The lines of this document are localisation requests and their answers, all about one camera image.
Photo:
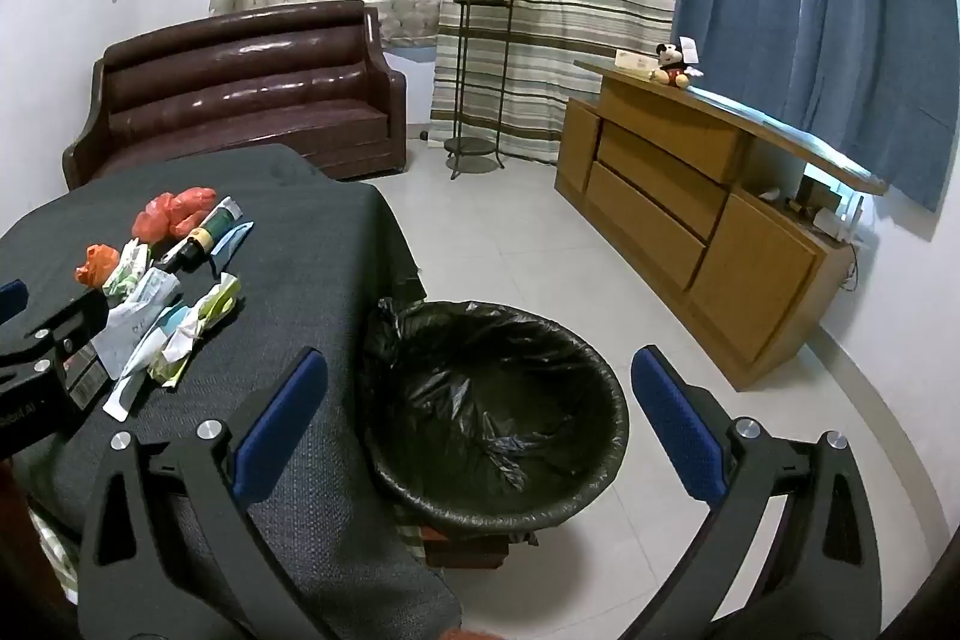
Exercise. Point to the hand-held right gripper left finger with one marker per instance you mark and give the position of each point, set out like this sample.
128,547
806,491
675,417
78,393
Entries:
281,422

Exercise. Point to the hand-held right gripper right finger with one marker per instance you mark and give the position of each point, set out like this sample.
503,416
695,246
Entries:
679,422

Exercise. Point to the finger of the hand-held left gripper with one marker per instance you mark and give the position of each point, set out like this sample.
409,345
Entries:
71,317
10,297

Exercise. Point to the small red plastic bag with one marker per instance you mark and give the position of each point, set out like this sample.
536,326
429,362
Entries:
96,265

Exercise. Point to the white paper sheet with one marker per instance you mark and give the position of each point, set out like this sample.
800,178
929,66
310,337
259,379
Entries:
127,332

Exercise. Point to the white and green packet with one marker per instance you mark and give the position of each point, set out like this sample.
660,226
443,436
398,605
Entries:
124,265

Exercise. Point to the long white teal packet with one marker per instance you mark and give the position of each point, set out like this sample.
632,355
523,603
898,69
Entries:
135,377

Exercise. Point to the green printed paper packet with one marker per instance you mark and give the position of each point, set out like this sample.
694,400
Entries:
156,289

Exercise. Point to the small yellow-green packet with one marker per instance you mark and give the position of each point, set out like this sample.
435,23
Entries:
171,370

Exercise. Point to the yellow-green wrapper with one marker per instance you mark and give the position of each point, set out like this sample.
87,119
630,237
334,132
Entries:
217,302

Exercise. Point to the large red plastic bag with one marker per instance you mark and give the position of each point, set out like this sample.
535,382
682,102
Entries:
176,211

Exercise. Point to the green bottle with black cap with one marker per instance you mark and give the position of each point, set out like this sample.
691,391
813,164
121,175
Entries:
201,233

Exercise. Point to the light blue packet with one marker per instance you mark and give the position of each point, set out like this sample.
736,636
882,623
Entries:
232,239

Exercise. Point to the trash bin with black liner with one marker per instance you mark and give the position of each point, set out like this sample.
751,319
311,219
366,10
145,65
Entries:
487,400

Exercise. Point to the wooden cabinet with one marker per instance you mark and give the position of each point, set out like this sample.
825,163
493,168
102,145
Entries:
750,280

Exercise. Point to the dark grey tablecloth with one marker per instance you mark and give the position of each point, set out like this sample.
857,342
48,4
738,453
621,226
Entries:
315,250

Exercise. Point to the white router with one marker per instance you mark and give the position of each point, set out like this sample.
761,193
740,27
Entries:
840,216

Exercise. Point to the small dark box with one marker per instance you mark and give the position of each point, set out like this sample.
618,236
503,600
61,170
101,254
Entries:
814,189

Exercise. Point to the dark brown leather sofa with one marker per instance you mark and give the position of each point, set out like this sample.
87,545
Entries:
247,100

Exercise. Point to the black metal plant stand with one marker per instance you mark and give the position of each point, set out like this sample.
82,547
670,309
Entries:
471,149

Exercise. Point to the mouse plush toy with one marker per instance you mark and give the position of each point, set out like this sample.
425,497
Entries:
673,64

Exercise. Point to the tissue box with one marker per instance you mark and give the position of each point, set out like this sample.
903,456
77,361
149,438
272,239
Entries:
630,60

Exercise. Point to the white paper card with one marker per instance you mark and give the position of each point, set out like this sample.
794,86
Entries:
690,49

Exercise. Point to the blue curtain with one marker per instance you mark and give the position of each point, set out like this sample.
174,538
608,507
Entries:
810,10

